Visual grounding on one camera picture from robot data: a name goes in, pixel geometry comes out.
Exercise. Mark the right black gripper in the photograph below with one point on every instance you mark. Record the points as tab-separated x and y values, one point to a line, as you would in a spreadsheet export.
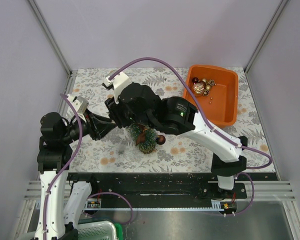
114	111

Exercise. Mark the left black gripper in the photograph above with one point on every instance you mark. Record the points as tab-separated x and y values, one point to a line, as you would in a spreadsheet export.
98	126

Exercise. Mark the brown ribbon bow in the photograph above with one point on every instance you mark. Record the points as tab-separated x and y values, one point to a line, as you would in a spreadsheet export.
142	135

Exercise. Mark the clear led battery box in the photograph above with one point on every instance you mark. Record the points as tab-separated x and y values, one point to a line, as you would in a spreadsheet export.
121	148

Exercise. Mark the small green christmas tree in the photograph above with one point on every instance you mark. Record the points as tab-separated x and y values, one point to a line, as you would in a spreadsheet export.
149	145

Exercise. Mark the dark brown bauble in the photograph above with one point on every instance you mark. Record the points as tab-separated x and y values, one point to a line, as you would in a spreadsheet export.
160	140

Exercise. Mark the orange plastic bin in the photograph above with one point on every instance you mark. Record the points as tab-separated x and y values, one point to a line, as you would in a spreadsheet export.
221	105

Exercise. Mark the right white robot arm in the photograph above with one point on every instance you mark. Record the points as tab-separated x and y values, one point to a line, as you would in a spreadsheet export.
138	104

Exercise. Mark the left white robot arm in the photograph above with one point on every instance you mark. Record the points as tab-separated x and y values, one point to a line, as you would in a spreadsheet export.
58	220

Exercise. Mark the large gold striped bauble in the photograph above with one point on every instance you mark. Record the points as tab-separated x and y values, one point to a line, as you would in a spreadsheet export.
198	89

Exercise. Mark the small dark red bauble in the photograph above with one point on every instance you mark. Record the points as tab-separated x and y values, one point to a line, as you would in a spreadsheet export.
195	80

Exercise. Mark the matte brown bauble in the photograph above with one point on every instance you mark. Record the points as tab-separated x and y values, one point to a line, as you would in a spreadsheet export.
203	80

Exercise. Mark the green plastic basket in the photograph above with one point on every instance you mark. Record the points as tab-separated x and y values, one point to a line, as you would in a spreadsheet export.
119	231

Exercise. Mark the white plastic basket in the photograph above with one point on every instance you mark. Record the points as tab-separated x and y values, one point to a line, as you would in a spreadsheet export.
101	230

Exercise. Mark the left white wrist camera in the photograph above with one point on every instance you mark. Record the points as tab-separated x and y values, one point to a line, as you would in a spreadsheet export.
80	105

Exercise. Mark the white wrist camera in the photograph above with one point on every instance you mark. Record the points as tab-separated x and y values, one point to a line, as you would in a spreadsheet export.
80	105
118	83

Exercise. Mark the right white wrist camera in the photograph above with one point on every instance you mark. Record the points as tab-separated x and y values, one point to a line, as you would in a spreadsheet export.
118	83

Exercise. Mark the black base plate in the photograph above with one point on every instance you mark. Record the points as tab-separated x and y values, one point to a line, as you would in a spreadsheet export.
169	185

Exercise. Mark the white slotted cable duct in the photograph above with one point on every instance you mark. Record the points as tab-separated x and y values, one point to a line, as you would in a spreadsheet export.
155	203

